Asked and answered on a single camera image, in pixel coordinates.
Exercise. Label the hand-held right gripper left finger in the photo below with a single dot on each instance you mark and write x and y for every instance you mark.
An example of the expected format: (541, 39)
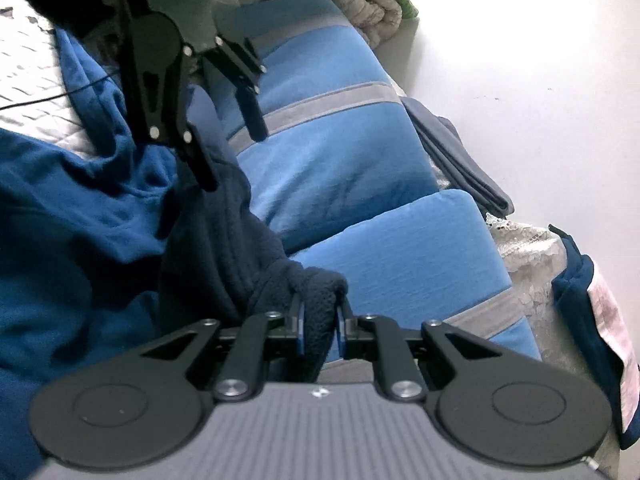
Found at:
(300, 325)

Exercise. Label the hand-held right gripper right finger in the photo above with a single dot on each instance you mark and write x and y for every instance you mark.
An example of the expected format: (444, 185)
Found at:
(341, 332)

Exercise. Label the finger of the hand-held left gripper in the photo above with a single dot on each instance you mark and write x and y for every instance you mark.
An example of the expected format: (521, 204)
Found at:
(252, 110)
(202, 160)

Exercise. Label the blue fleece pullover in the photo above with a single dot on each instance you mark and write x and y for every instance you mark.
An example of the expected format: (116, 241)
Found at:
(100, 240)

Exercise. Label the blue grey-striped pillow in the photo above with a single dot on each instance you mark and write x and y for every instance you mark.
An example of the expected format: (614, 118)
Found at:
(425, 270)
(325, 170)

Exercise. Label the grey-blue folded cloth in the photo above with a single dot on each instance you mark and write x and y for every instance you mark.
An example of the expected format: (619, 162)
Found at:
(460, 155)

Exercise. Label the navy pink cloth bag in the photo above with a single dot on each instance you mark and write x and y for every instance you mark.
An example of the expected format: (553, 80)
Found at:
(585, 320)

